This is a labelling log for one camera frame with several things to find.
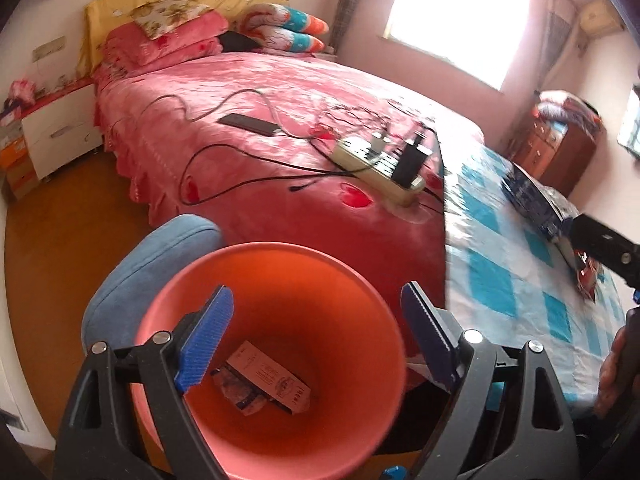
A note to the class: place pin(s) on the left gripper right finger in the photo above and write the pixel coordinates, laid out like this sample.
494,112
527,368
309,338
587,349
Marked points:
506,417

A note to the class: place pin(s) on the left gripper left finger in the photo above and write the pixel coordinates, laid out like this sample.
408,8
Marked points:
99,436

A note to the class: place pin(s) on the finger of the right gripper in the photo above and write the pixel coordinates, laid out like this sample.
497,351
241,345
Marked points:
606,246

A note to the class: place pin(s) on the yellow red snack bag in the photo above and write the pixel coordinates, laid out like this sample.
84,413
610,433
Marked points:
587,271

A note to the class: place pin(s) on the blue snack wrapper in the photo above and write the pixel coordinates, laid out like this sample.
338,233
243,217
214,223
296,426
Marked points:
545,208

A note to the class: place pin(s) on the orange plastic trash bin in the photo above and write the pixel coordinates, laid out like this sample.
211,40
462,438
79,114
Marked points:
325,324

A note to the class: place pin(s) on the person's hand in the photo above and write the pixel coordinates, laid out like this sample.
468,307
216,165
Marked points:
607,391

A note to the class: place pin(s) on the brown wooden dresser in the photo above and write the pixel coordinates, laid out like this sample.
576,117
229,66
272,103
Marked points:
555,155

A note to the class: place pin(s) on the blue checkered tablecloth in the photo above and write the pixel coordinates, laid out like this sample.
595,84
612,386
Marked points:
506,280

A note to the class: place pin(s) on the folded bedding on dresser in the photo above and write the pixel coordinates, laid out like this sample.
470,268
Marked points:
562,106

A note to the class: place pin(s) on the white paper box in bin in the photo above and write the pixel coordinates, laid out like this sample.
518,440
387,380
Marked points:
270,378

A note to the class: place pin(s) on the black power adapter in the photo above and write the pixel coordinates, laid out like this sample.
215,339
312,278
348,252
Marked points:
410,161

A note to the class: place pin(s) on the beige power strip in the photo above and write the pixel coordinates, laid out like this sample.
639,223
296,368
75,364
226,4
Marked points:
354,155

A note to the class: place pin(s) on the white plug adapter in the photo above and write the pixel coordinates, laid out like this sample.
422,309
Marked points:
377,143

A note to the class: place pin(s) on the window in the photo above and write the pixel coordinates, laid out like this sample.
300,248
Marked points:
479,37

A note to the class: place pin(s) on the cardboard boxes by nightstand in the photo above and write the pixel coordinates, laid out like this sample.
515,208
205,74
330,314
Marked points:
16,165

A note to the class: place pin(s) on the white nightstand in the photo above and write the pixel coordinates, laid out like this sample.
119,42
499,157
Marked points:
61,130

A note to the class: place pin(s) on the red bed with blanket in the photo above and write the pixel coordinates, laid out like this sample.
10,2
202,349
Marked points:
162,128

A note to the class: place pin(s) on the black smartphone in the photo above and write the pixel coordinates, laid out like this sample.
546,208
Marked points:
249,124

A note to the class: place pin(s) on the rolled colourful quilt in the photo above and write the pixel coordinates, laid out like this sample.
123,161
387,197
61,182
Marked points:
278,27

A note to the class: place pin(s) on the folded pink blanket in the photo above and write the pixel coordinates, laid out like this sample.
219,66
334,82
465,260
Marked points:
128,49

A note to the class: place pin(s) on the floral pillow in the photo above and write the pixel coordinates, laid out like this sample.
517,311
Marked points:
159,17

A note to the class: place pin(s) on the yellow headboard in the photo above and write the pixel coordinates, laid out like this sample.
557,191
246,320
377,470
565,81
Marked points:
102,16

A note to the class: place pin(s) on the wall air conditioner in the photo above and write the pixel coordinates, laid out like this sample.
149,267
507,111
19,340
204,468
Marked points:
599,19

